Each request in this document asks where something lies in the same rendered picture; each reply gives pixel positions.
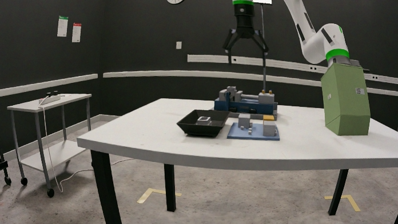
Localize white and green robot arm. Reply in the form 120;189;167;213
232;0;361;69

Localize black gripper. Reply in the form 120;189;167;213
222;16;269;68

